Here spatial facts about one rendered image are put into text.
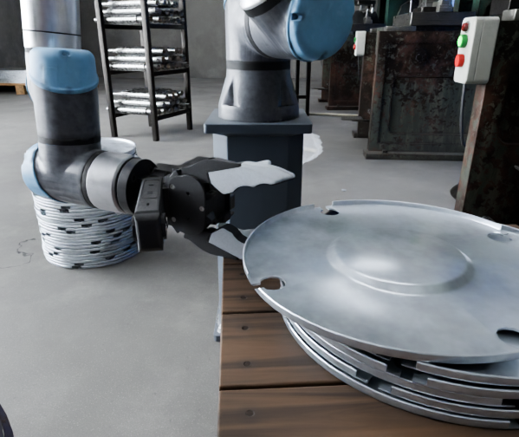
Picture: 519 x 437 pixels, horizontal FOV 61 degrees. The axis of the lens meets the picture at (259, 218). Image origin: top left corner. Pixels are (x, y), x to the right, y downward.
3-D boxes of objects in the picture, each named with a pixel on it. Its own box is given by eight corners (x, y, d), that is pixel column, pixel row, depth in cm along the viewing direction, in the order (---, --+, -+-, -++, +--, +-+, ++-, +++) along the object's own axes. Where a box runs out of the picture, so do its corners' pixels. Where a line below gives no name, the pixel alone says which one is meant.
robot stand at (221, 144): (213, 342, 92) (203, 124, 75) (221, 294, 109) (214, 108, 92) (302, 342, 92) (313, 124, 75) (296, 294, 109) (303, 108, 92)
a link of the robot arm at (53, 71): (22, 45, 57) (33, 131, 61) (26, 47, 48) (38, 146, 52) (87, 48, 61) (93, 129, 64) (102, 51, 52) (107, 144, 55)
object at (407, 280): (674, 309, 34) (677, 301, 33) (345, 419, 24) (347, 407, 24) (418, 194, 59) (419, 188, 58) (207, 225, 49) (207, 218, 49)
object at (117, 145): (15, 168, 106) (15, 165, 106) (33, 143, 132) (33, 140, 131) (139, 159, 114) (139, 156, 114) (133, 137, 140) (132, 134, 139)
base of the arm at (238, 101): (214, 122, 76) (211, 61, 73) (222, 109, 90) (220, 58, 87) (301, 122, 76) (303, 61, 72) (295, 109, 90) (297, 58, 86)
